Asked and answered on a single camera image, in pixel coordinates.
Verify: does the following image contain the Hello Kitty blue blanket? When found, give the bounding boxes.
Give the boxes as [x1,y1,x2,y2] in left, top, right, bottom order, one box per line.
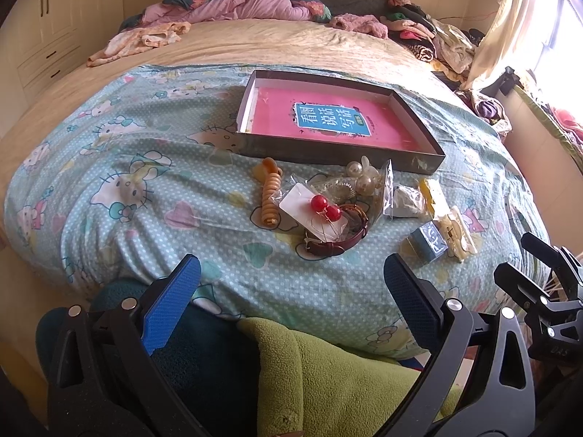
[3,64,549,358]

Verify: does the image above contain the pile of clothes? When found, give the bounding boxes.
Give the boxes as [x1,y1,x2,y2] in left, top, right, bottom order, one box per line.
[379,0,485,84]

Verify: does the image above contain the pink duvet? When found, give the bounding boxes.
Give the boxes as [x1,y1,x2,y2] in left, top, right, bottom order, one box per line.
[138,0,312,28]

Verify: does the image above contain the cream claw hair clip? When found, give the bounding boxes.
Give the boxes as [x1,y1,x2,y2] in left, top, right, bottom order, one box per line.
[437,205,477,263]

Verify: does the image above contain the yellow hair clip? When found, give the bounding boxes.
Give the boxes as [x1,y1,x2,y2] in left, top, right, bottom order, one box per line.
[418,178,451,219]

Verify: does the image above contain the cream curtain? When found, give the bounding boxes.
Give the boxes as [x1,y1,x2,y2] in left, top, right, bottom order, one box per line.
[461,0,536,90]

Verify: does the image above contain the small clear jewelry bag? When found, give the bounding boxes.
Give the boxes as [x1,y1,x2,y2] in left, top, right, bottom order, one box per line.
[380,161,428,219]

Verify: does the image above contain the small blue box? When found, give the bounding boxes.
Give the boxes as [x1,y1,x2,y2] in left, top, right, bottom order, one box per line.
[408,221,449,263]

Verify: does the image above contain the pearl hair clip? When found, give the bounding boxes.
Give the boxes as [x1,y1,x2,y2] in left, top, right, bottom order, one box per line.
[345,156,380,196]

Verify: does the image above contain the beige bed sheet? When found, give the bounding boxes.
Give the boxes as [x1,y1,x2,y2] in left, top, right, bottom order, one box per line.
[1,20,444,188]

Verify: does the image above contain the green fleece sleeve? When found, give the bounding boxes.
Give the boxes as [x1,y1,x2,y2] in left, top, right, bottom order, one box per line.
[236,316,463,437]

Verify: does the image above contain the grey cardboard box tray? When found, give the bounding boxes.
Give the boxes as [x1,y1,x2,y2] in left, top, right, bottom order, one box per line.
[237,70,446,175]

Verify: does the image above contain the pink patterned garment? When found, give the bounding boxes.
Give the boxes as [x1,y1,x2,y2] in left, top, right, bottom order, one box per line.
[86,22,191,67]

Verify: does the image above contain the mauve fluffy garment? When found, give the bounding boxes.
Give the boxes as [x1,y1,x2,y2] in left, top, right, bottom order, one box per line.
[328,14,388,40]

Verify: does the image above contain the cream wardrobe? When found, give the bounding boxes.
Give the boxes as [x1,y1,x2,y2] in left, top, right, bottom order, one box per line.
[1,0,122,135]

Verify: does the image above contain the orange spiral hair clip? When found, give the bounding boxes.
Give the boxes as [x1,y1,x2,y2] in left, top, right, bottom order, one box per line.
[252,157,283,228]

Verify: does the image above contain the purple clothes heap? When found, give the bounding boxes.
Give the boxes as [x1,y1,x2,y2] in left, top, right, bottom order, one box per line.
[454,90,512,141]

